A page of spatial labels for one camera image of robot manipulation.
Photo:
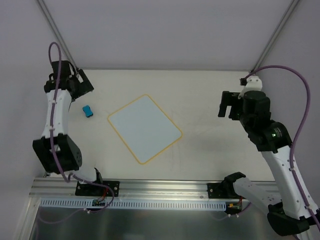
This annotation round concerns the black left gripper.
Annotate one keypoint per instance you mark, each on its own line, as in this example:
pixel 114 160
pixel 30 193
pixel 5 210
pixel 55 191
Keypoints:
pixel 83 83

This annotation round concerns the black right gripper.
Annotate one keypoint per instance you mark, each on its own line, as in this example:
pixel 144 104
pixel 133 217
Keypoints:
pixel 230 103

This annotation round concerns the blue whiteboard eraser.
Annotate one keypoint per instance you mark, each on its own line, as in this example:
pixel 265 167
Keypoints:
pixel 87 111

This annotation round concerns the yellow framed whiteboard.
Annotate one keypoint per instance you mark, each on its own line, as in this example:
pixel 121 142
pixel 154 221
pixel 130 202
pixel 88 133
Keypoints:
pixel 144 128

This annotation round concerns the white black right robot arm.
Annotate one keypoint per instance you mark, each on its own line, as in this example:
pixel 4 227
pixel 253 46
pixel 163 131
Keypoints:
pixel 293 211

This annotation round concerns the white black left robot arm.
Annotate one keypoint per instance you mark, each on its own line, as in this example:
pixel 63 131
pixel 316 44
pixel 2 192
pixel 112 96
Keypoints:
pixel 85 175

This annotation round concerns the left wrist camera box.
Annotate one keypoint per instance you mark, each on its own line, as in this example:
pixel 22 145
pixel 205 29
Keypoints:
pixel 67 69

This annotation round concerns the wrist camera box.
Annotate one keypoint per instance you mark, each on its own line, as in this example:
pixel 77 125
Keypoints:
pixel 67 69
pixel 251 83

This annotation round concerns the right table edge rail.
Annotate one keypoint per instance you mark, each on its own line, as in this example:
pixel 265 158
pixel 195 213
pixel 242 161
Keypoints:
pixel 269 136

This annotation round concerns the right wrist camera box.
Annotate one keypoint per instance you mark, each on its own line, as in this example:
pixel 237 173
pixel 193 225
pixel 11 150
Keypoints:
pixel 251 83

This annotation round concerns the left aluminium frame post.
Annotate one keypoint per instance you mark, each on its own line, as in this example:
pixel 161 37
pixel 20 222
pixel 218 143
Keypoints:
pixel 55 30

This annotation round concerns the aluminium frame post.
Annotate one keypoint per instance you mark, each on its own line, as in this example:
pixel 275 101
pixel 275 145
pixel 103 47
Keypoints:
pixel 290 10
pixel 55 30

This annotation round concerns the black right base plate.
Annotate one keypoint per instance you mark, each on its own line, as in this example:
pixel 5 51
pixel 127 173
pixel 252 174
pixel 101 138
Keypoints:
pixel 217 191

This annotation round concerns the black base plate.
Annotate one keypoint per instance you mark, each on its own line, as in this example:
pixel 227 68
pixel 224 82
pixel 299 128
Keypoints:
pixel 217 191
pixel 89 190

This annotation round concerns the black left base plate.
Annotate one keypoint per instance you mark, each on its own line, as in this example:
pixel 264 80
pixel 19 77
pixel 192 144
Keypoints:
pixel 89 190

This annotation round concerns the right aluminium frame post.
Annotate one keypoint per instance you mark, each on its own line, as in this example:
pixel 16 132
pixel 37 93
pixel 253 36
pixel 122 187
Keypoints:
pixel 290 10

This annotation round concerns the aluminium mounting rail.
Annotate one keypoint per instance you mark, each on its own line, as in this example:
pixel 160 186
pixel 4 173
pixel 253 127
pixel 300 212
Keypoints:
pixel 135 189

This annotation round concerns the white slotted cable duct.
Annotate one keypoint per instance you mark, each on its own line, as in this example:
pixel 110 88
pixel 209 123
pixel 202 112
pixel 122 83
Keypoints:
pixel 135 204

